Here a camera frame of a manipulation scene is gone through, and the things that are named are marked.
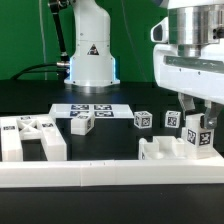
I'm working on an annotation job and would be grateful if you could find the white tagged cube left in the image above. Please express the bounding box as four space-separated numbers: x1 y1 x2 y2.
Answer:
134 111 153 129

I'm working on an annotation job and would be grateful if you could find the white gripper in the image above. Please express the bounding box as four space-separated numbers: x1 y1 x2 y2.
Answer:
151 17 224 129

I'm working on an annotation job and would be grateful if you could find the white boundary fence frame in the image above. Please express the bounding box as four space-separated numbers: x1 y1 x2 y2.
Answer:
0 156 224 188

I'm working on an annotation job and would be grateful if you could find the white chair seat part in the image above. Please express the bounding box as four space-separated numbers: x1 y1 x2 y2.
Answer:
138 136 221 160

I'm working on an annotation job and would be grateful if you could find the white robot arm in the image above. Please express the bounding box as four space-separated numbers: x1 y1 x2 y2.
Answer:
65 0 224 129

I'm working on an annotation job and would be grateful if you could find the white flat tagged plate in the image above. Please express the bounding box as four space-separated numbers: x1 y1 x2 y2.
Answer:
49 104 133 119

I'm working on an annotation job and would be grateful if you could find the black cable bundle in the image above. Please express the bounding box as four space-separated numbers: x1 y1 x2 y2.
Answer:
10 61 71 81

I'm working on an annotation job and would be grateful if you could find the white tagged cube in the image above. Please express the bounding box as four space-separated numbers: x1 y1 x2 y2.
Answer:
134 111 153 129
165 110 181 128

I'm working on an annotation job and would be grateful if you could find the white tagged cube right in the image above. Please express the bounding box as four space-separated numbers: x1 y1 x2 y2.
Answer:
165 110 181 128

